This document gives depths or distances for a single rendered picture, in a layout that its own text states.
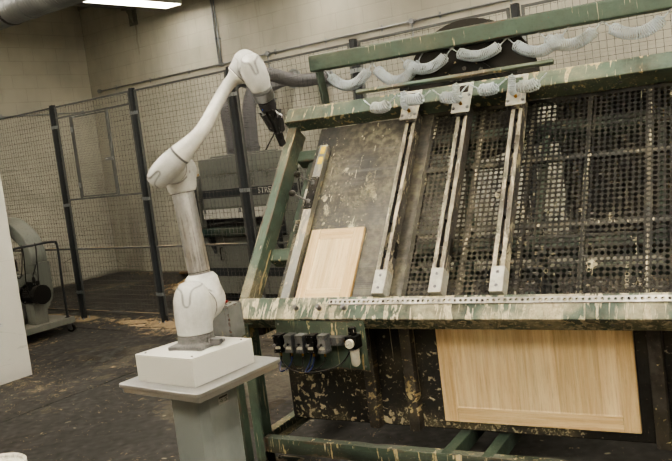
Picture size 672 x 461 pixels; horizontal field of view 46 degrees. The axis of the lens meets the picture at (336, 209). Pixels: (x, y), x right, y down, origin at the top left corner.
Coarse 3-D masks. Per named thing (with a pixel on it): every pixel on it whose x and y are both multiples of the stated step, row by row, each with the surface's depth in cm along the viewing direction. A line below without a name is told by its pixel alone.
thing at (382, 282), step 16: (400, 96) 411; (416, 112) 417; (416, 128) 419; (416, 144) 417; (400, 160) 409; (400, 176) 406; (400, 192) 398; (400, 208) 395; (400, 224) 393; (384, 240) 387; (384, 256) 383; (384, 272) 376; (384, 288) 373
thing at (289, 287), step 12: (324, 156) 441; (324, 168) 440; (312, 204) 426; (312, 216) 425; (300, 228) 421; (300, 240) 416; (300, 252) 412; (300, 264) 411; (288, 276) 407; (288, 288) 403
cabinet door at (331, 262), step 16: (320, 240) 413; (336, 240) 408; (352, 240) 403; (320, 256) 407; (336, 256) 402; (352, 256) 397; (304, 272) 406; (320, 272) 402; (336, 272) 397; (352, 272) 392; (304, 288) 401; (320, 288) 396; (336, 288) 392; (352, 288) 388
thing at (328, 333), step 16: (272, 336) 385; (288, 336) 381; (304, 336) 379; (320, 336) 372; (336, 336) 377; (352, 336) 369; (288, 352) 382; (304, 352) 378; (320, 352) 373; (336, 352) 381; (352, 352) 369; (288, 368) 382; (320, 368) 387; (336, 368) 382; (352, 368) 378; (368, 368) 374
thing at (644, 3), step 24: (624, 0) 400; (648, 0) 394; (480, 24) 437; (504, 24) 430; (528, 24) 424; (552, 24) 418; (576, 24) 413; (360, 48) 473; (384, 48) 466; (408, 48) 458; (432, 48) 452; (456, 264) 417; (576, 264) 412
